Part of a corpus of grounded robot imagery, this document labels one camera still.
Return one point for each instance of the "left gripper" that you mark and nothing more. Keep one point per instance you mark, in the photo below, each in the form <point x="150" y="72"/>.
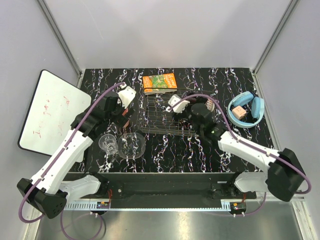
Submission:
<point x="121" y="119"/>

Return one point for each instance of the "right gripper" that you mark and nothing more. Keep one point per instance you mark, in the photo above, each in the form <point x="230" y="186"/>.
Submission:
<point x="193" y="103"/>

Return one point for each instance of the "brown patterned bowl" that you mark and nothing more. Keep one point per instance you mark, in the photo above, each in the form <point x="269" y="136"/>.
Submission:
<point x="210" y="105"/>

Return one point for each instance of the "pink plastic cup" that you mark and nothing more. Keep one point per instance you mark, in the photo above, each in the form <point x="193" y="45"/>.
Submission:
<point x="124" y="113"/>

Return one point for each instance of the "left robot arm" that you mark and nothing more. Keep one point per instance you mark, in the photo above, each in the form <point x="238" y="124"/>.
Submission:
<point x="45" y="190"/>

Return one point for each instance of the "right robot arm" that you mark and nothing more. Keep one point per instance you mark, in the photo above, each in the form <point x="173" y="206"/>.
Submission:
<point x="283" y="173"/>

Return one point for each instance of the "clear drinking glass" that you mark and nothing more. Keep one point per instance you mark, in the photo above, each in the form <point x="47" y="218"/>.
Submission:
<point x="108" y="144"/>

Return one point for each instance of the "pink cube toy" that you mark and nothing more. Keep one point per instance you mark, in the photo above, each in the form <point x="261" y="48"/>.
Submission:
<point x="239" y="112"/>

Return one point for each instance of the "orange green book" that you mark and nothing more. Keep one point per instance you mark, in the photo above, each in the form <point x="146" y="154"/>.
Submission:
<point x="158" y="84"/>

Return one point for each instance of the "white whiteboard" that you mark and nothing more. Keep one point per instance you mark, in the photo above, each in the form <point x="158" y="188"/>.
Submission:
<point x="54" y="105"/>

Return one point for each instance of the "light blue headphones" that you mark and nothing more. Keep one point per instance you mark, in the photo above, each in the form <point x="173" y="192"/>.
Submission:
<point x="252" y="104"/>

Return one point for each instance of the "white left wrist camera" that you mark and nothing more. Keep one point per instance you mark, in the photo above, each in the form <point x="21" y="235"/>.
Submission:
<point x="126" y="96"/>

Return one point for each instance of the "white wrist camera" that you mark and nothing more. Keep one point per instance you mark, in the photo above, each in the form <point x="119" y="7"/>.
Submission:
<point x="176" y="104"/>
<point x="126" y="96"/>

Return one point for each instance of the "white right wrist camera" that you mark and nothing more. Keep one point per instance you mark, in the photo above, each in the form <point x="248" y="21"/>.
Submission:
<point x="176" y="104"/>

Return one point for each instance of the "wire dish rack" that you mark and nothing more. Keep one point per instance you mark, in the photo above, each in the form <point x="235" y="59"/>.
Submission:
<point x="153" y="118"/>

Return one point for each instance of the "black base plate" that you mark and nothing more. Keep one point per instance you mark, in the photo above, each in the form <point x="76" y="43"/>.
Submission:
<point x="164" y="191"/>

